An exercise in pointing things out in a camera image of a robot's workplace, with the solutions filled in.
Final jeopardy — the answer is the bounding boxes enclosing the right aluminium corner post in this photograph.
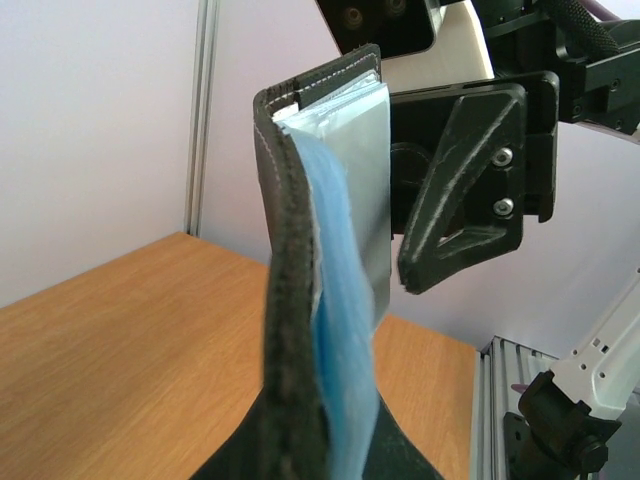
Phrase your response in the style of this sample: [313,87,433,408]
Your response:
[184,0,220,237]

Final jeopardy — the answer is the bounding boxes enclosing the black leather card holder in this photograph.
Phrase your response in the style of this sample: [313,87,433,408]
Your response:
[253,45,392,479]

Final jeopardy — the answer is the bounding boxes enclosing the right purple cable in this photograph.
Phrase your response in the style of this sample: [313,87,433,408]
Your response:
[579,0,626,24]

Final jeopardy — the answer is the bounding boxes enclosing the aluminium frame rails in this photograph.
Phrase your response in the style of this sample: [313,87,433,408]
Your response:
[470,337,555,480]

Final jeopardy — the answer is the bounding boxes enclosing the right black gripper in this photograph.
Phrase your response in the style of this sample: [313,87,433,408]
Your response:
[391,1,639,294]

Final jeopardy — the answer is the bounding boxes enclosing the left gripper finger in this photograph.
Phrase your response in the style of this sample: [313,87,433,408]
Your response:
[192,394,442,480]

